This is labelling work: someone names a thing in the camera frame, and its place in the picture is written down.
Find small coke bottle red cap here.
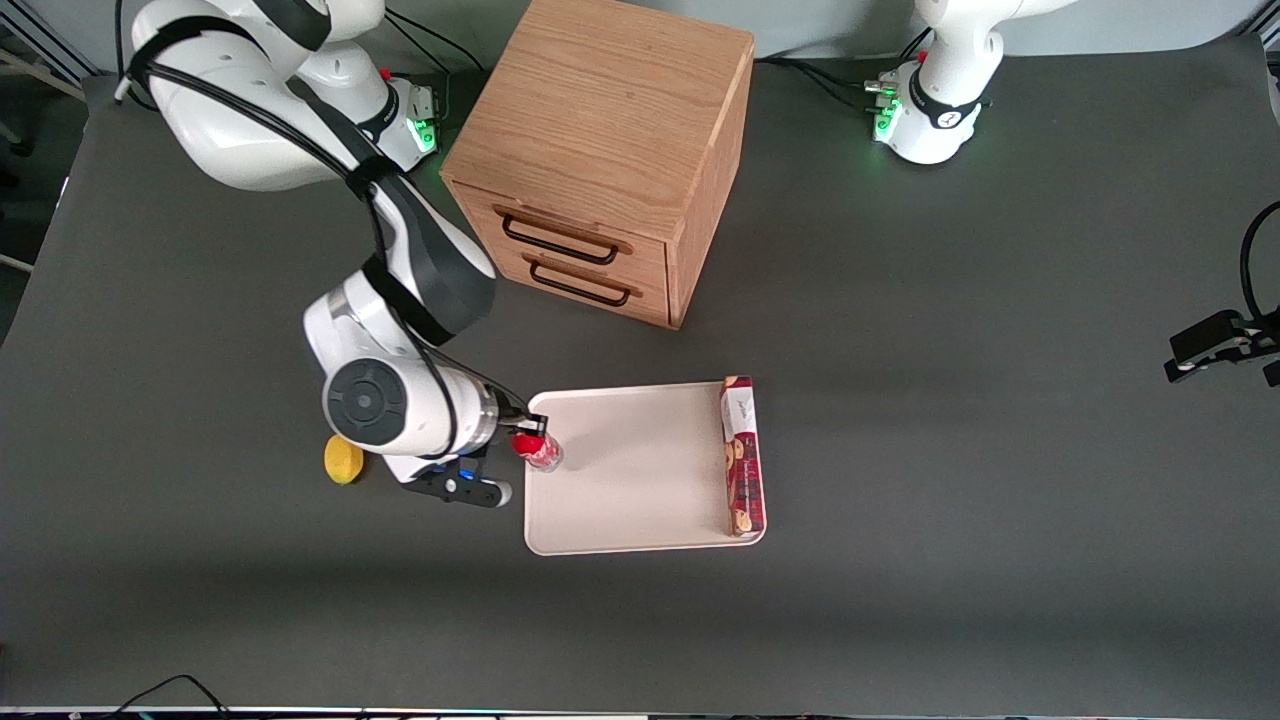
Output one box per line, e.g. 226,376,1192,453
512,430,564,474

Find beige plastic tray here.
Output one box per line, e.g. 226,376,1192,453
524,380,768,556

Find yellow lemon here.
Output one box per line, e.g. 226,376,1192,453
323,435,366,486

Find red cookie box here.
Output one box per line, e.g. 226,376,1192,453
720,375,766,539

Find wooden drawer cabinet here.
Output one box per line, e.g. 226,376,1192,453
440,0,756,331

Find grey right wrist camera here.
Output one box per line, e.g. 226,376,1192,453
405,455,513,509

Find black looped cable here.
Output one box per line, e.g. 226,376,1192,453
1240,200,1280,323

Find wooden drawer with black handle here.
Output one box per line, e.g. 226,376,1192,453
452,183,671,291
485,235,671,329

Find thin black cable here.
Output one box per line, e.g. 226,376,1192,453
100,674,233,717

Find black cable along right arm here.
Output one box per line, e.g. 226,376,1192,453
115,30,531,431

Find black cables behind right base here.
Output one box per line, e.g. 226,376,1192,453
383,8,483,101

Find black cables behind base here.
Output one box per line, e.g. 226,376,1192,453
383,8,483,101
755,28,936,113

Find black cables behind left base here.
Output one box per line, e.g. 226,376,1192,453
755,28,936,113

